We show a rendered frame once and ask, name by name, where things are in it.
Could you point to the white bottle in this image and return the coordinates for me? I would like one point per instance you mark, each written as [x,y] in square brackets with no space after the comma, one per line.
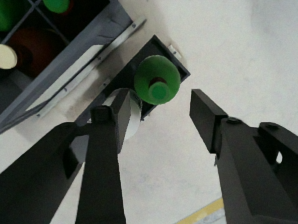
[136,109]

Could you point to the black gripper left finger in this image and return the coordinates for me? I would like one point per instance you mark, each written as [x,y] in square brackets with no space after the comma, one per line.
[33,187]

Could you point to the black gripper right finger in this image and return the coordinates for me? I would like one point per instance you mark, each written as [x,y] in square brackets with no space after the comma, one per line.
[248,171]

